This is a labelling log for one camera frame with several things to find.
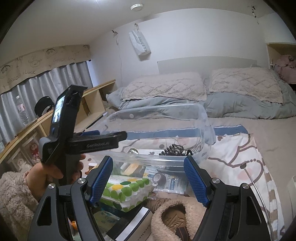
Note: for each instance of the green dotted tissue pack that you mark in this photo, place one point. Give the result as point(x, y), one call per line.
point(125, 193)

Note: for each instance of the grey window curtain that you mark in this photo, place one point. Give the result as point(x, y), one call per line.
point(50, 83)

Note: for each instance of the brown bandage tape roll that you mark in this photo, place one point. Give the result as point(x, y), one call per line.
point(159, 179)

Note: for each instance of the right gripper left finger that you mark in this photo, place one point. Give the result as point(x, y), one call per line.
point(50, 221)

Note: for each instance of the blue wet wipes pack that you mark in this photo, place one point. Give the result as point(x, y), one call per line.
point(105, 220)

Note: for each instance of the left beige pillow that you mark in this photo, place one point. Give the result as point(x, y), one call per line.
point(185, 85)

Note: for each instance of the black feather duster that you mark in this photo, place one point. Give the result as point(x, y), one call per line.
point(175, 150)

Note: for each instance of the black white Chanel box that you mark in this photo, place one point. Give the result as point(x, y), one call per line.
point(133, 225)

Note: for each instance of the person left hand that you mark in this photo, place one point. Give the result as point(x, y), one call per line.
point(40, 176)

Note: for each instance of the beige fluffy sleeve forearm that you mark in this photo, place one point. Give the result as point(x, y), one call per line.
point(18, 205)

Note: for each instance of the right beige pillow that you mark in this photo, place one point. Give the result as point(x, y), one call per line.
point(256, 82)

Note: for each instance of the plastic water bottle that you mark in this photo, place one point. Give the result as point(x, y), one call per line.
point(22, 111)

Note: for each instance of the beige pillow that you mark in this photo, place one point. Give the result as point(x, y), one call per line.
point(185, 85)
point(256, 82)

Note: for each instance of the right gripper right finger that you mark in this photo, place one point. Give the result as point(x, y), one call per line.
point(232, 212)

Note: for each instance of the clear plastic storage bin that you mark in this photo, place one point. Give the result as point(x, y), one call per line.
point(151, 130)

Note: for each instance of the white hanging paper bag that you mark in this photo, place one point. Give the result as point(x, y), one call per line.
point(139, 44)

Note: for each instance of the wooden bedside shelf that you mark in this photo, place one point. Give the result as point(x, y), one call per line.
point(89, 109)

